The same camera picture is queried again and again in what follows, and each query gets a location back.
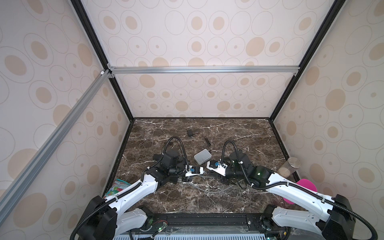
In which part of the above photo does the white rectangular box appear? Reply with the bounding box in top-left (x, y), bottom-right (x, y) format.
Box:
top-left (194, 149), bottom-right (212, 165)

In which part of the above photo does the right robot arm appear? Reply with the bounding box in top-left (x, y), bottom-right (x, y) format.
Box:
top-left (217, 140), bottom-right (379, 240)

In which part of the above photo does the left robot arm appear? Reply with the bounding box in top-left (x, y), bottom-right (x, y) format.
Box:
top-left (70, 137), bottom-right (204, 240)

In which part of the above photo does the black power adapter near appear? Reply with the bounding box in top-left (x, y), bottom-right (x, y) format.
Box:
top-left (153, 154), bottom-right (162, 161)

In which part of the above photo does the black power adapter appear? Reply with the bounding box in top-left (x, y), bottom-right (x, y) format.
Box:
top-left (187, 129), bottom-right (195, 137)
top-left (153, 154), bottom-right (162, 161)

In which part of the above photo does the black power adapter far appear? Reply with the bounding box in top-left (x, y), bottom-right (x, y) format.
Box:
top-left (187, 129), bottom-right (195, 137)

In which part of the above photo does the green snack packet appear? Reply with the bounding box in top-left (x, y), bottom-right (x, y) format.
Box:
top-left (104, 179), bottom-right (131, 197)

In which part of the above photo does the pink silicone funnel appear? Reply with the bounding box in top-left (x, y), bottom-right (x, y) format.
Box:
top-left (284, 179), bottom-right (318, 205)

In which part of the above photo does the aluminium crossbar back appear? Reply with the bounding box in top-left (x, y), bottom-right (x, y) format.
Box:
top-left (110, 66), bottom-right (300, 75)

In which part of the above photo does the aluminium crossbar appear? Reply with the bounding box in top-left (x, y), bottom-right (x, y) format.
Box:
top-left (110, 66), bottom-right (300, 75)
top-left (1, 70), bottom-right (111, 225)

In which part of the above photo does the aluminium crossbar left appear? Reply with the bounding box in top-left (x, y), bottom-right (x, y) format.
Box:
top-left (1, 70), bottom-right (111, 225)

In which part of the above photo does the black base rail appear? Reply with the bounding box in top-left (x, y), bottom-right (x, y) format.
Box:
top-left (79, 212), bottom-right (337, 240)

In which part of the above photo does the black corner frame post left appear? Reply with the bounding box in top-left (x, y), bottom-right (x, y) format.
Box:
top-left (70, 0), bottom-right (135, 122)

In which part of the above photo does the black corner frame post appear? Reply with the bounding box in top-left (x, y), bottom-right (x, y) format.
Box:
top-left (70, 0), bottom-right (135, 122)
top-left (269, 0), bottom-right (347, 123)

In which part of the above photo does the black corner frame post right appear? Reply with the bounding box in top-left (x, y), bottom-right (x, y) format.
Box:
top-left (269, 0), bottom-right (347, 123)

